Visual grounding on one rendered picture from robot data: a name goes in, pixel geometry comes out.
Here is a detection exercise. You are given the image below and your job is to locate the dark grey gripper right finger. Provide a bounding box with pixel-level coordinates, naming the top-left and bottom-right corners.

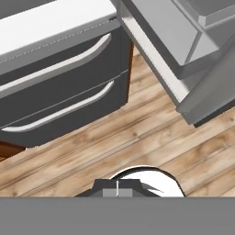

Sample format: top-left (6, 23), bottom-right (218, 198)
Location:
top-left (117, 178), bottom-right (163, 198)

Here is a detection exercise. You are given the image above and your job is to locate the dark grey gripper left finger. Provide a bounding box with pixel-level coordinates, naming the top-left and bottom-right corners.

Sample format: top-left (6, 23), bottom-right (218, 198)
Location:
top-left (74, 178), bottom-right (118, 198)

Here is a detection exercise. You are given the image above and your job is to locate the white round object black rim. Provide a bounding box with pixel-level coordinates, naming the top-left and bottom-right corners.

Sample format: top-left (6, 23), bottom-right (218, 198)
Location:
top-left (109, 164), bottom-right (187, 198)

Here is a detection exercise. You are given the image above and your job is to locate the dark grey deep drawer front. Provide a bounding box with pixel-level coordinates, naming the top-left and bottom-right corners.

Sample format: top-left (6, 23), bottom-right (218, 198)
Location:
top-left (0, 69), bottom-right (131, 149)

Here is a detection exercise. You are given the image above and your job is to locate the brown wooden cabinet body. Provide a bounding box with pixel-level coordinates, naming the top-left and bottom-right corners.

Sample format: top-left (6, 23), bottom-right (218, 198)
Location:
top-left (0, 40), bottom-right (136, 162)

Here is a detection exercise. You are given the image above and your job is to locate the short silver curved drawer handle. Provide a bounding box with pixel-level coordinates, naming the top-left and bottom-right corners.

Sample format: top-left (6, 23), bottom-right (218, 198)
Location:
top-left (1, 80), bottom-right (116, 133)

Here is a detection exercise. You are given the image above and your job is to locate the long silver curved drawer handle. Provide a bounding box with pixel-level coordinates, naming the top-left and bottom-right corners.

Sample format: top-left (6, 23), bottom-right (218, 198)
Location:
top-left (0, 32), bottom-right (113, 99)

